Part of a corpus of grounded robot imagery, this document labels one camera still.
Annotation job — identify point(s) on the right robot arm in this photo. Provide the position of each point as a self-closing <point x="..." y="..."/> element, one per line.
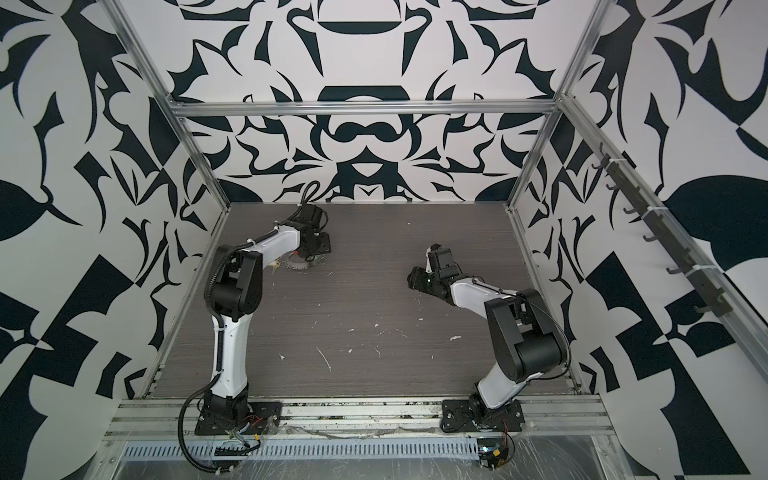
<point x="527" y="342"/>

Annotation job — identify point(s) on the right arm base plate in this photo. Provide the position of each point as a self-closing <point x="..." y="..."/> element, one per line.
<point x="469" y="415"/>

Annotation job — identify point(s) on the slotted cable duct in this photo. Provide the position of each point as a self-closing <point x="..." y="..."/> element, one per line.
<point x="311" y="449"/>

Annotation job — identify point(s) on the small circuit board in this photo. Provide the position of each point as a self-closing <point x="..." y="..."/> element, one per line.
<point x="493" y="453"/>

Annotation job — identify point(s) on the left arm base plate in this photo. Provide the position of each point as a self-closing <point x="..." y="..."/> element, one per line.
<point x="258" y="418"/>

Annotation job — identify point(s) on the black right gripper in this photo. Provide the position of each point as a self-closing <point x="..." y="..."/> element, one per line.
<point x="417" y="281"/>

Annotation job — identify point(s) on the wall hook rack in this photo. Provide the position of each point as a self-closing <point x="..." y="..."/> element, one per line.
<point x="666" y="230"/>

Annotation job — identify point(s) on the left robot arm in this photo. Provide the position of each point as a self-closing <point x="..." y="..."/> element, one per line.
<point x="233" y="292"/>

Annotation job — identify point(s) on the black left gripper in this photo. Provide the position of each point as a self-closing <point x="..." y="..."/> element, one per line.
<point x="327" y="246"/>

